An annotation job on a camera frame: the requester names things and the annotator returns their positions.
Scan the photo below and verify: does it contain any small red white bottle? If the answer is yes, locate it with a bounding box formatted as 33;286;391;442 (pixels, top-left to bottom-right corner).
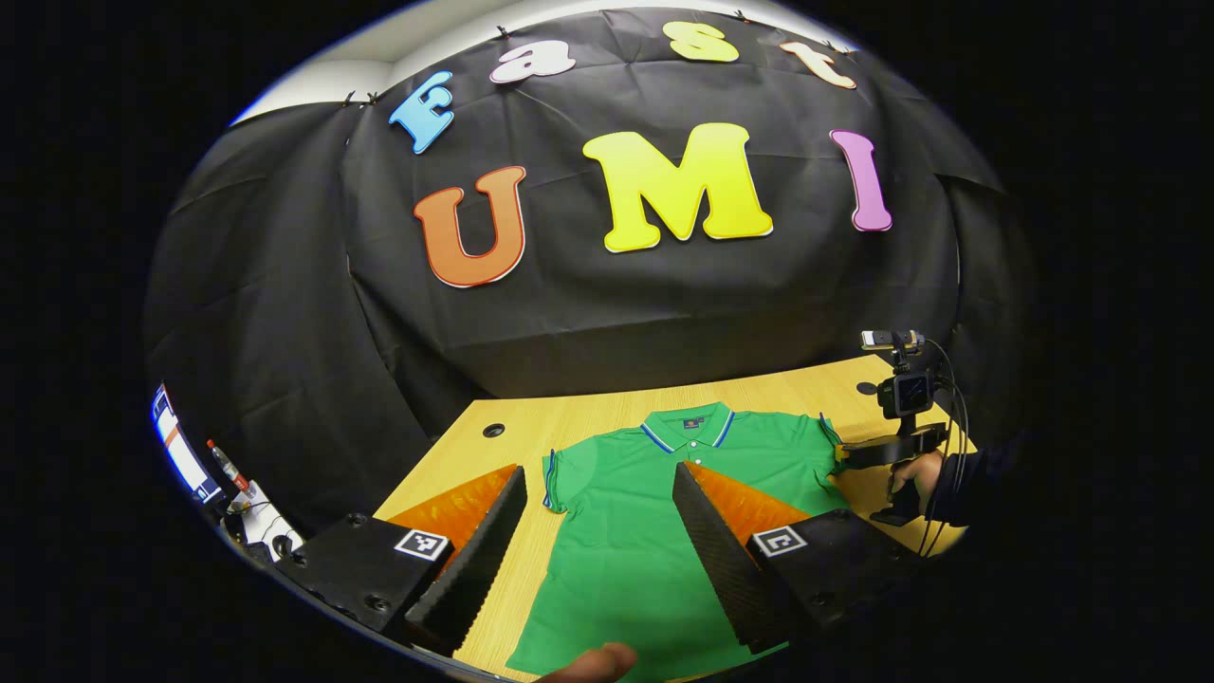
206;438;250;494

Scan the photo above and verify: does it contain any white power strip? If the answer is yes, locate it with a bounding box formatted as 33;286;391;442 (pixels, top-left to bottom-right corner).
230;482;306;563

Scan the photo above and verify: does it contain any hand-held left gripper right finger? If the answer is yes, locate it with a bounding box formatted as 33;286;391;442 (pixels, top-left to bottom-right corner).
671;461;926;655

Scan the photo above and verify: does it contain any black backdrop cloth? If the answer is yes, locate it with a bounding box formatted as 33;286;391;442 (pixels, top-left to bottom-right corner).
142;8;1039;542

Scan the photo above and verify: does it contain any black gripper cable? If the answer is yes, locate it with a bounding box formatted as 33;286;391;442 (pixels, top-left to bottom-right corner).
912;336;974;561

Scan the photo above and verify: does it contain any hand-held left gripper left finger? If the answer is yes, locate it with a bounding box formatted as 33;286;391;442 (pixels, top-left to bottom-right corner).
275;463;529;657

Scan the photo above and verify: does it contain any green T-shirt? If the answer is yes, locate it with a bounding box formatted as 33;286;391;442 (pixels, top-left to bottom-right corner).
505;401;850;683

